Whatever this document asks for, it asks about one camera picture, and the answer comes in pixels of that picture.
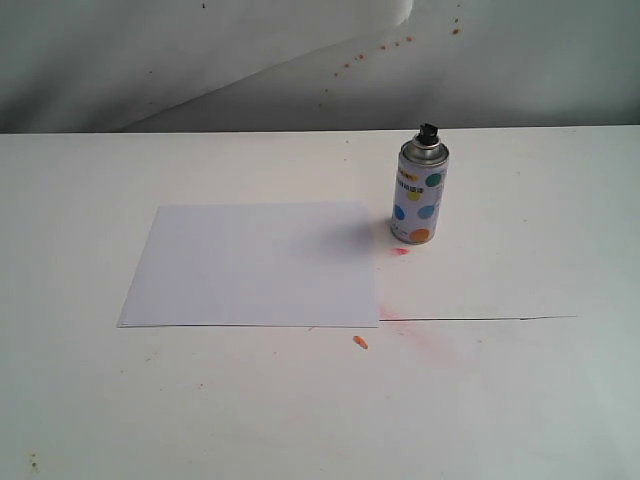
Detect white dotted spray paint can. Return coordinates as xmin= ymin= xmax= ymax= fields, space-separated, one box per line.
xmin=390 ymin=123 xmax=449 ymax=245

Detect white paper sheet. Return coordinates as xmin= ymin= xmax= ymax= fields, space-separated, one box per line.
xmin=118 ymin=202 xmax=379 ymax=328

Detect white backdrop sheet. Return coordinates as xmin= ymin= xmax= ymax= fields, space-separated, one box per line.
xmin=1 ymin=1 xmax=639 ymax=133

